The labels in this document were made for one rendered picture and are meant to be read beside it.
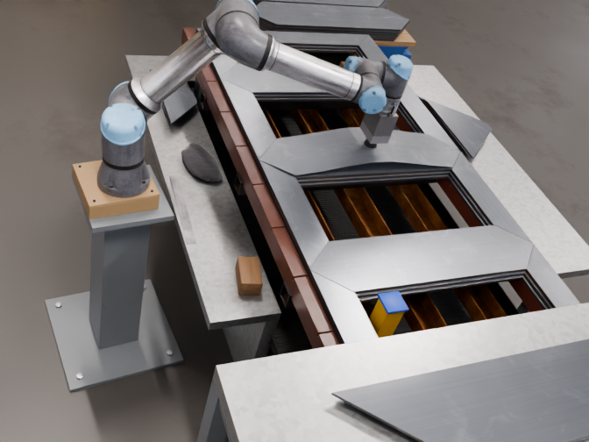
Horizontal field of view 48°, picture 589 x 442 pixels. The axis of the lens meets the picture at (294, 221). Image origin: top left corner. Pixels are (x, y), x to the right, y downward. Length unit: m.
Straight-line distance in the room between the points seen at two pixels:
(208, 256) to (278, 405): 0.79
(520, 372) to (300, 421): 0.47
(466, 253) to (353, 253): 0.35
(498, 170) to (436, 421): 1.44
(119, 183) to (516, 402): 1.19
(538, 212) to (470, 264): 0.57
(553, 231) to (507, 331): 0.93
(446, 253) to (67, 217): 1.67
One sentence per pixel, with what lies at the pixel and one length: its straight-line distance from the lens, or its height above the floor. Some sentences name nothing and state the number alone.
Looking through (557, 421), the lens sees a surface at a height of 1.07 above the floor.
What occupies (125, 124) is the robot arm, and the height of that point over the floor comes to 0.96.
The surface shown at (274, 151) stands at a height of 0.85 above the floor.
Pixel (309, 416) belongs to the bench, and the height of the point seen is 1.05.
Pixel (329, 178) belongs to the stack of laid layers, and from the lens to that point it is 2.02.
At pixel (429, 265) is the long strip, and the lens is 1.86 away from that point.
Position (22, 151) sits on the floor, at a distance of 3.29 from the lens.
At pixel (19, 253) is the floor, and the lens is 2.82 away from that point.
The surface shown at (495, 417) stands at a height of 1.07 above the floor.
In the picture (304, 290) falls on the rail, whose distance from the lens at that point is 1.68.
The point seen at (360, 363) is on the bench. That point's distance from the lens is 1.30.
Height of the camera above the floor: 2.05
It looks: 41 degrees down
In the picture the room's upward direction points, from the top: 17 degrees clockwise
